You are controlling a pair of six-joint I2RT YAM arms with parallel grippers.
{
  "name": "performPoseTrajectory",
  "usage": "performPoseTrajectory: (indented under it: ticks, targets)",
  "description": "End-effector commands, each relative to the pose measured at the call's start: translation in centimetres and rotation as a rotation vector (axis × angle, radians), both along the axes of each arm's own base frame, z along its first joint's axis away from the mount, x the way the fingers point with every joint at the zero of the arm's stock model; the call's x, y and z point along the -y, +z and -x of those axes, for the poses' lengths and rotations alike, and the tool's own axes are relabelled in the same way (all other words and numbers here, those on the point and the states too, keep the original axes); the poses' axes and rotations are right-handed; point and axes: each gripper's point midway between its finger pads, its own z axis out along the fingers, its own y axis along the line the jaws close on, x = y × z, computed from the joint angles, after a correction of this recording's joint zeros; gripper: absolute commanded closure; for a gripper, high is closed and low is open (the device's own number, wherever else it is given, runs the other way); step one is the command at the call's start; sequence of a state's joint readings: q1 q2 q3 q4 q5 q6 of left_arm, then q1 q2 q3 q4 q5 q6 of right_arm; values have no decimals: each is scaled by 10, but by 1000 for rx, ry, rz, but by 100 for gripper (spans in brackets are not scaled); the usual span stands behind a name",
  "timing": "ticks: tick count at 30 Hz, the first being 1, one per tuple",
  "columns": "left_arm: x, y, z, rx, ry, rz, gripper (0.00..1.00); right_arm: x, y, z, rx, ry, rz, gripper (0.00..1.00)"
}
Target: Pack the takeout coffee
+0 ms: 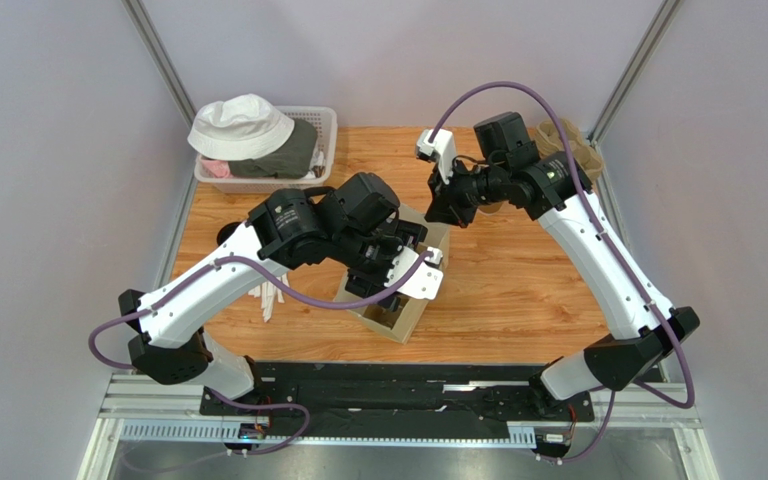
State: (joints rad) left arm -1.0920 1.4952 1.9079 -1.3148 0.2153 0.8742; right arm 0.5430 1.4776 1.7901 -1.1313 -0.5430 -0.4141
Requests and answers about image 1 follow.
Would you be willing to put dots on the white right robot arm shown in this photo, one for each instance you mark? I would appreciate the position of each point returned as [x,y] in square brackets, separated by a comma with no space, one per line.
[643,324]

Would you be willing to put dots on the white bucket hat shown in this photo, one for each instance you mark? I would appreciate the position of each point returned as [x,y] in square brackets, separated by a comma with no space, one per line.
[242,128]

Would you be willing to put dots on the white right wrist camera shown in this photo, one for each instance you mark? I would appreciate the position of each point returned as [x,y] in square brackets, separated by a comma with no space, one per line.
[441,150]

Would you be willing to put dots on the olive green cloth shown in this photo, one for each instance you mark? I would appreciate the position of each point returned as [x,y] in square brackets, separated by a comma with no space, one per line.
[292,160]

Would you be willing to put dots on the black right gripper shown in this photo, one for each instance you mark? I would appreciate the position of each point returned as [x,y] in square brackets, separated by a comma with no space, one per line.
[448,199]

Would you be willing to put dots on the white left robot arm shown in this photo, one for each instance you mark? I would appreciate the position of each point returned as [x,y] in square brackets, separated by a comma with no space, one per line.
[355,224]

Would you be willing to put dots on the aluminium frame rail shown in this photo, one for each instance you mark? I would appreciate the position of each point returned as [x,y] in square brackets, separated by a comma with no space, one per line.
[138,397]

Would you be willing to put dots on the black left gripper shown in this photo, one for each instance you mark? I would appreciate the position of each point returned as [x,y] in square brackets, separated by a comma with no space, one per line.
[397,235]

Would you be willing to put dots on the pink cloth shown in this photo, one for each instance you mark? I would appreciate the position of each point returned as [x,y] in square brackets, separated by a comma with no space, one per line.
[216,168]

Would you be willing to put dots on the stack of pulp carriers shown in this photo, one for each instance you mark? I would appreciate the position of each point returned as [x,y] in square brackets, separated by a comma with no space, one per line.
[548,141]

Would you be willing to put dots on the kraft paper bag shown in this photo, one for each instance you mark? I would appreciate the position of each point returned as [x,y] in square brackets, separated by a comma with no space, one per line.
[398,325]

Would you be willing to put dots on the white plastic basket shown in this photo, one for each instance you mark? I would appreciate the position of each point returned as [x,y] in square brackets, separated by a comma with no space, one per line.
[324,119]

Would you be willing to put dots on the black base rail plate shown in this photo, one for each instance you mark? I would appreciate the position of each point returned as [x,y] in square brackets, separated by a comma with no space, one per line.
[406,401]

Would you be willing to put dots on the wrapped white straws bundle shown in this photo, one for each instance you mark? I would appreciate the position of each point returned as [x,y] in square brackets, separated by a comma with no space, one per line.
[269,296]

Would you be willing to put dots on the stack of paper cups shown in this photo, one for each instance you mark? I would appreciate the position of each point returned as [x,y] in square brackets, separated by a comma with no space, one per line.
[490,209]

